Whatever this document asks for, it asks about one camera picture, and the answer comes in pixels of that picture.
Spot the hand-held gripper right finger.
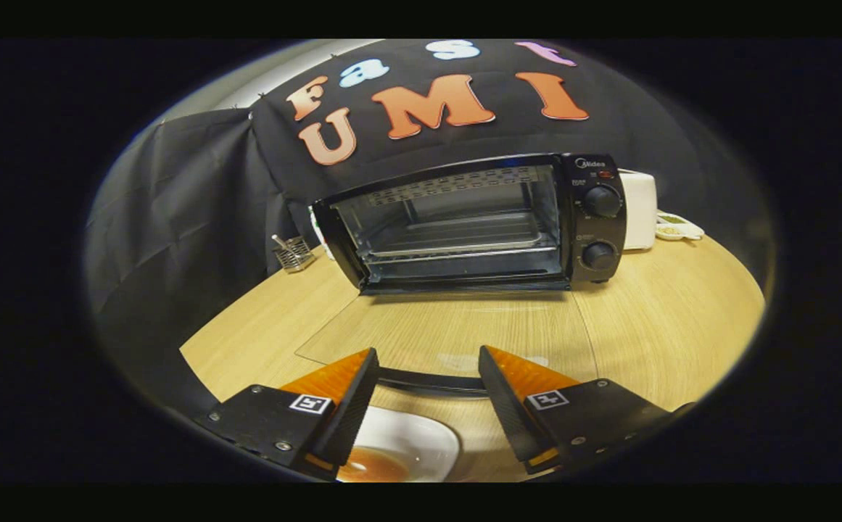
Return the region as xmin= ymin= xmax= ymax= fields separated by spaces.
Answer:
xmin=479 ymin=345 xmax=674 ymax=473

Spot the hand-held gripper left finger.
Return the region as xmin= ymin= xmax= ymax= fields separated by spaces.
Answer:
xmin=207 ymin=347 xmax=380 ymax=479

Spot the black toaster oven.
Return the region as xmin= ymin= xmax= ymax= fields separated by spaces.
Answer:
xmin=296 ymin=152 xmax=628 ymax=398

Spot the white plate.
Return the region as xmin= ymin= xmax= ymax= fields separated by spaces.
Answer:
xmin=337 ymin=405 xmax=461 ymax=483

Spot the white box appliance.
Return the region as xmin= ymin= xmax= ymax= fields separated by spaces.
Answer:
xmin=618 ymin=169 xmax=659 ymax=252

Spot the small white dish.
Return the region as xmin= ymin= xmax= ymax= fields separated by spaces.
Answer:
xmin=655 ymin=211 xmax=705 ymax=242

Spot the wire mesh utensil holder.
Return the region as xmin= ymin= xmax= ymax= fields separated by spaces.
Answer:
xmin=276 ymin=236 xmax=317 ymax=273

